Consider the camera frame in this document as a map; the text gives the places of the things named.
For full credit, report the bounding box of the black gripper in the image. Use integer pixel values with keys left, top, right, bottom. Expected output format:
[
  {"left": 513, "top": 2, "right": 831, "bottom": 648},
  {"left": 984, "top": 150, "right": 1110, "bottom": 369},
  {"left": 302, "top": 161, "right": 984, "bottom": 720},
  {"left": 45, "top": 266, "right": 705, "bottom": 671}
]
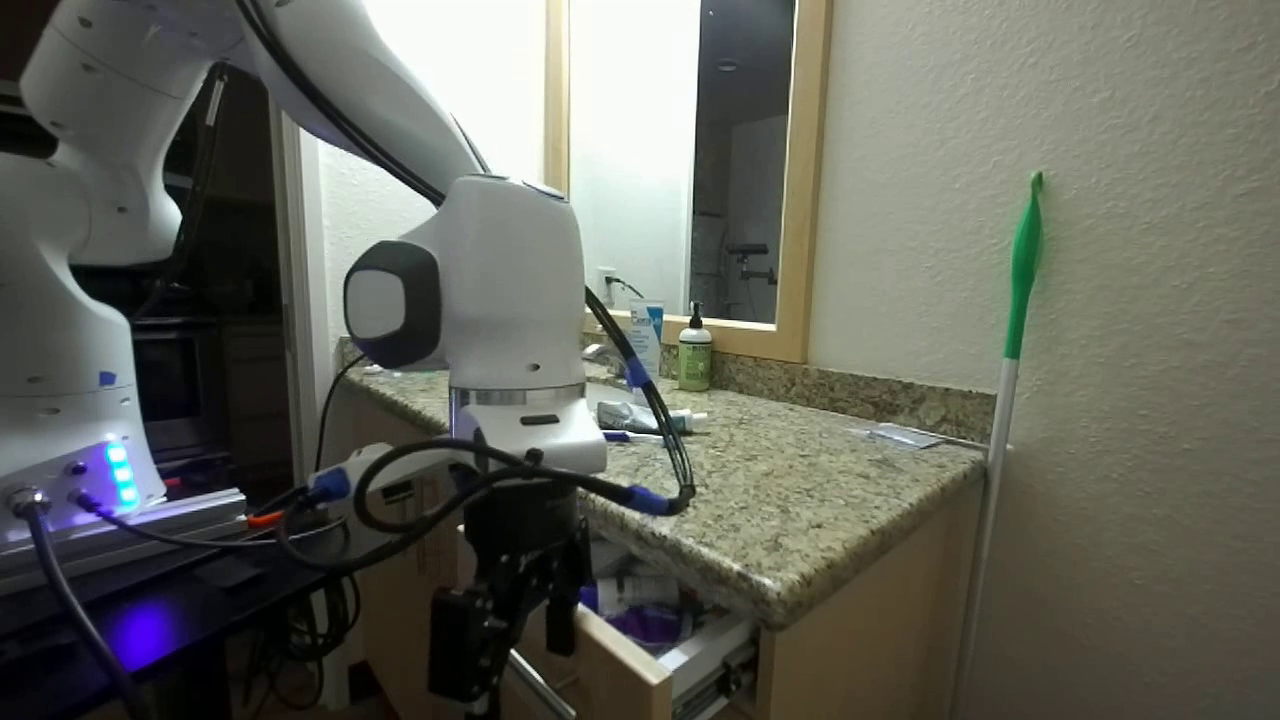
[{"left": 428, "top": 478, "right": 589, "bottom": 703}]

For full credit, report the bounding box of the white bathroom drawer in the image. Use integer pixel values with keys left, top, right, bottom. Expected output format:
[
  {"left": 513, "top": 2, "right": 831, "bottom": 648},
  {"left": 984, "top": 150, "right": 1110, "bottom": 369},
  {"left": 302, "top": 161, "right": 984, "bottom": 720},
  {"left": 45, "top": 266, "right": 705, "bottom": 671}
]
[{"left": 528, "top": 537, "right": 756, "bottom": 720}]

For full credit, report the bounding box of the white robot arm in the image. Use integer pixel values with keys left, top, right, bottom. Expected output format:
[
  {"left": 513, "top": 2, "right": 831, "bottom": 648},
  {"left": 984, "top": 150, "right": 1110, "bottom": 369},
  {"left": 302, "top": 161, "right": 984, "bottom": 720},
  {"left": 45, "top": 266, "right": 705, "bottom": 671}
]
[{"left": 0, "top": 0, "right": 604, "bottom": 530}]

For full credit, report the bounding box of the green soap bottle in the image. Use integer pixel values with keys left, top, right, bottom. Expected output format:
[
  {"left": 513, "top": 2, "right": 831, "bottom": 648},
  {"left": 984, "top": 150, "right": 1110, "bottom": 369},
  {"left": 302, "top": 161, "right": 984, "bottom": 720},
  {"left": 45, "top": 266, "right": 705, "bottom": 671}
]
[{"left": 674, "top": 309, "right": 712, "bottom": 392}]

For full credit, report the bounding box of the wooden vanity cabinet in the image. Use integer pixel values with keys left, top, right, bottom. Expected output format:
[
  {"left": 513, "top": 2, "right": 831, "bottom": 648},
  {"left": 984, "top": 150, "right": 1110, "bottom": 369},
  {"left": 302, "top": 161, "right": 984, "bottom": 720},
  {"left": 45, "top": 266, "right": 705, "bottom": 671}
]
[{"left": 324, "top": 370, "right": 992, "bottom": 720}]

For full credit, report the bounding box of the black robot cart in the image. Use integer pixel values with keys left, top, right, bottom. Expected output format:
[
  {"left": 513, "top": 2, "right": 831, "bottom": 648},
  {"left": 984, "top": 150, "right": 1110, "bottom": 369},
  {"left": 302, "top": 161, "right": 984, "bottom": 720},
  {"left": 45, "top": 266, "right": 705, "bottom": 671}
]
[{"left": 0, "top": 546, "right": 399, "bottom": 720}]

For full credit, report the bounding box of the wooden framed mirror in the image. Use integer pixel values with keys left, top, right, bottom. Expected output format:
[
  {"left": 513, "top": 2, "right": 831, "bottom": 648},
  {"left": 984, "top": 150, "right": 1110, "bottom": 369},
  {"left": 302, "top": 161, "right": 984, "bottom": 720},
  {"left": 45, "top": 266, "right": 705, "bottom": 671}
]
[{"left": 543, "top": 0, "right": 831, "bottom": 360}]

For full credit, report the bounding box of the aluminium rail mount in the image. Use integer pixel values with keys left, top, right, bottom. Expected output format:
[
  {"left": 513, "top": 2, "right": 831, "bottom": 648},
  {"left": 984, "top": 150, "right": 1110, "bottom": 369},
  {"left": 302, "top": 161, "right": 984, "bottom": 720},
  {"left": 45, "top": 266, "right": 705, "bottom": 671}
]
[{"left": 0, "top": 489, "right": 243, "bottom": 597}]

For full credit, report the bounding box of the green white wall stick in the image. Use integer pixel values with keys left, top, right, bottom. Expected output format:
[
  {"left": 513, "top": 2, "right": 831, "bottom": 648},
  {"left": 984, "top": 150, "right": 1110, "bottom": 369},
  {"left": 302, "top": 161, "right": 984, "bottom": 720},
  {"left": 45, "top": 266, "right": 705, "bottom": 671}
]
[{"left": 948, "top": 172, "right": 1043, "bottom": 720}]

